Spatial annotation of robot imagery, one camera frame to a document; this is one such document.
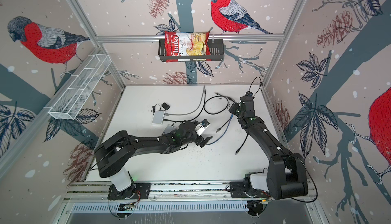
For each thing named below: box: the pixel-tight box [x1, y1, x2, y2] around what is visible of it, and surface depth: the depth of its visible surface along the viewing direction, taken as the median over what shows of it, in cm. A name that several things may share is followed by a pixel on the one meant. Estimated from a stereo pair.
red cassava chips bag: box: [164, 31, 212, 63], surface depth 90 cm
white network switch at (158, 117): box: [151, 109, 165, 125], surface depth 103 cm
